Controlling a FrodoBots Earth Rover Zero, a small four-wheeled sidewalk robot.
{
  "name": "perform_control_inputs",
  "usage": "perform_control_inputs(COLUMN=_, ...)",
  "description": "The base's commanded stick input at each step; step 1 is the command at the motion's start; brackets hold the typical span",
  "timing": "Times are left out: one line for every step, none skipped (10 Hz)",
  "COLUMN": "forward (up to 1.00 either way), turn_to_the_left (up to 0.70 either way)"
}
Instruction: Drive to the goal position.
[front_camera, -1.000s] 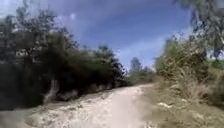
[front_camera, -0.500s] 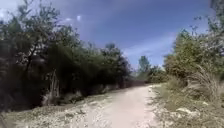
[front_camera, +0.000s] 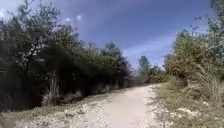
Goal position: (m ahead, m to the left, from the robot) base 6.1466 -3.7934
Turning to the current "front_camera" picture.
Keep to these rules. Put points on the row of trees and bushes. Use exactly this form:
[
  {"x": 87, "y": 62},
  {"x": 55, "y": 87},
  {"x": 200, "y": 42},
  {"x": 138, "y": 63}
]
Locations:
[
  {"x": 196, "y": 63},
  {"x": 60, "y": 70}
]

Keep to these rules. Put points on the dry grass verge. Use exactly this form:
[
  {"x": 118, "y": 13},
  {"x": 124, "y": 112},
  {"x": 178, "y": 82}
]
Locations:
[{"x": 186, "y": 110}]

